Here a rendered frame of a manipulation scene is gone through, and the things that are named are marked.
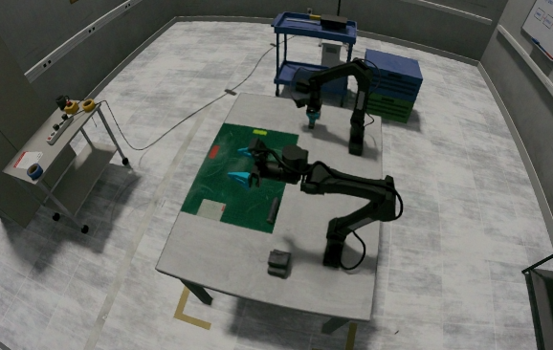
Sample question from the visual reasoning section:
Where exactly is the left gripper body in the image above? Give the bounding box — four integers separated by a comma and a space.
248, 140, 282, 187

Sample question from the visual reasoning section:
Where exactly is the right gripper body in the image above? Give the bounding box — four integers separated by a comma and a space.
295, 97, 322, 115

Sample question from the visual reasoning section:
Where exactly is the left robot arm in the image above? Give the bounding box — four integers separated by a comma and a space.
277, 144, 396, 267

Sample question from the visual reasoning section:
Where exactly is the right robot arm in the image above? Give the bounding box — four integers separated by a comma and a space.
296, 57, 374, 152

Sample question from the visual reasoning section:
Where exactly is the dark green flat mat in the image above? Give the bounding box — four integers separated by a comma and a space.
180, 122, 299, 234

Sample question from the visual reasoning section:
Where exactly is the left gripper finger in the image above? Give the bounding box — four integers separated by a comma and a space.
237, 147, 254, 159
228, 172, 250, 191

